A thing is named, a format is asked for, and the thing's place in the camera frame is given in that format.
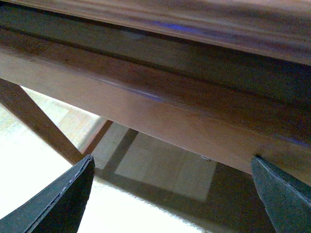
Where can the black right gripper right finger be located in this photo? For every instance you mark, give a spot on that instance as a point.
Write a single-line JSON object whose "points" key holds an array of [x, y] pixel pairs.
{"points": [[286, 199]]}

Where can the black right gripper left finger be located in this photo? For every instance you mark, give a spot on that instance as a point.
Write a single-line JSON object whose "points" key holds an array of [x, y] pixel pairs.
{"points": [[59, 207]]}

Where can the wooden pull-out keyboard tray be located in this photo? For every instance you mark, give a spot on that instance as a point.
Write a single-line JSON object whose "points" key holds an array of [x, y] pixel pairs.
{"points": [[227, 126]]}

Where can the wooden desk frame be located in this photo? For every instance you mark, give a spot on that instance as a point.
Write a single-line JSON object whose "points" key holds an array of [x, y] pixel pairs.
{"points": [[261, 48]]}

